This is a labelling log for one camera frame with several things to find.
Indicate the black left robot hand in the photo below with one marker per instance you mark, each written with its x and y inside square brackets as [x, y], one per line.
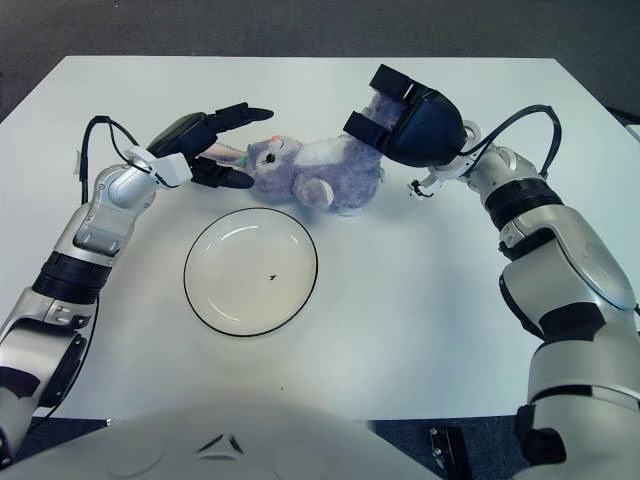
[182, 132]

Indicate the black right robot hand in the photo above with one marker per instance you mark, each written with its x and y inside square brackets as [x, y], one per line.
[430, 130]

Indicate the purple plush rabbit doll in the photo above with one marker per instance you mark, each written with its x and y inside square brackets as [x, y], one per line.
[340, 175]

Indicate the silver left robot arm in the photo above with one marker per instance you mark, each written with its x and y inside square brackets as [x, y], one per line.
[95, 225]

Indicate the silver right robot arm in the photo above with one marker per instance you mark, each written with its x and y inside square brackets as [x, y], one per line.
[565, 250]

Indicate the white plate with black rim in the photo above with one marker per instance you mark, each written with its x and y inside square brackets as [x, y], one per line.
[240, 280]

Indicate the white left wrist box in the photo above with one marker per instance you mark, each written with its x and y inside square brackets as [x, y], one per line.
[172, 170]

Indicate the light grey desk corner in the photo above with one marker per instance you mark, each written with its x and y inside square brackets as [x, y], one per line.
[635, 137]

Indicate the light grey robot torso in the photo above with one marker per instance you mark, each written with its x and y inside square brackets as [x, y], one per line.
[275, 440]

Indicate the black metal bracket with screws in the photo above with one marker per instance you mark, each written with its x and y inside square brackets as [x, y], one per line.
[447, 450]

